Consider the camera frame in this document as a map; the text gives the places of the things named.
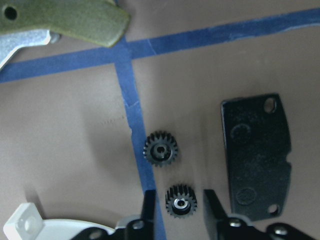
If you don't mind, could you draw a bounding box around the black brake pad plate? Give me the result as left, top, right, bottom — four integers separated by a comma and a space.
220, 93, 292, 221

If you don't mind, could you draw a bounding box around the olive green curved brake shoe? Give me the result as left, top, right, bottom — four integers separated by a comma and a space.
0, 0, 131, 48

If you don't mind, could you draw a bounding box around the small black bearing gear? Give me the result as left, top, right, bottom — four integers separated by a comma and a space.
142, 131, 179, 167

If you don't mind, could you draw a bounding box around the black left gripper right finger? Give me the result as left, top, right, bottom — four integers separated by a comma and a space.
203, 189, 228, 223

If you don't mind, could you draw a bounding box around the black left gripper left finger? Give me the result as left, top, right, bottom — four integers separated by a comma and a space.
140, 190, 156, 222

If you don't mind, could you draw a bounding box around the white half-ring pipe clamp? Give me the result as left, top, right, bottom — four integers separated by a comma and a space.
3, 202, 115, 240

